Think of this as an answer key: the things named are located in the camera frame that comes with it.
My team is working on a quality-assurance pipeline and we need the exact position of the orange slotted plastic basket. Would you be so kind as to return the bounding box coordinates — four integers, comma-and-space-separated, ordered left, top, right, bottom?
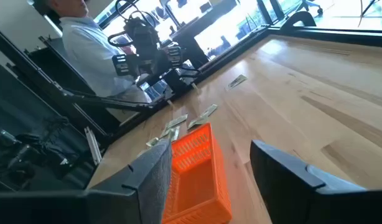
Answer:
162, 123, 233, 224

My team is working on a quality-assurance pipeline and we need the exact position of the black curved bracket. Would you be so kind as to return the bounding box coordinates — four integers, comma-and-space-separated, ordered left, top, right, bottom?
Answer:
280, 11, 317, 31

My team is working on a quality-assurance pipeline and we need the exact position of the white stevia sweetener packet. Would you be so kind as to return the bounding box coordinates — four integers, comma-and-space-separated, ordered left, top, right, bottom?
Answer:
159, 126, 181, 142
227, 73, 248, 91
187, 115, 210, 130
199, 104, 219, 119
165, 113, 189, 130
146, 136, 161, 148

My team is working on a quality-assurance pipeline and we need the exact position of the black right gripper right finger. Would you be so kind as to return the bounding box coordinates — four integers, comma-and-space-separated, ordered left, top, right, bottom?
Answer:
249, 139, 382, 224

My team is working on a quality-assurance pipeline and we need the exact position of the black cable bundle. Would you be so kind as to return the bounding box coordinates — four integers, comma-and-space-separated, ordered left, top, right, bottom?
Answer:
0, 118, 72, 187

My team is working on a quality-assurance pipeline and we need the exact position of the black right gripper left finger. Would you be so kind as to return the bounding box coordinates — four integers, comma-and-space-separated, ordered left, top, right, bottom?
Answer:
0, 139, 173, 224

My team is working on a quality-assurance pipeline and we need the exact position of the black diagonal frame strut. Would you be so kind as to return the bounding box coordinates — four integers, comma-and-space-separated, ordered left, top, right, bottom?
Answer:
0, 24, 154, 144

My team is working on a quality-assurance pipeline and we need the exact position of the silver aluminium bracket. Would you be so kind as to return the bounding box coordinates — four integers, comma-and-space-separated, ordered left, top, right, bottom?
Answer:
84, 126, 103, 166

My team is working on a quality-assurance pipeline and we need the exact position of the person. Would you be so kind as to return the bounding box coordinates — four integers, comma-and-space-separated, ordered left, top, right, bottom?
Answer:
32, 0, 151, 122

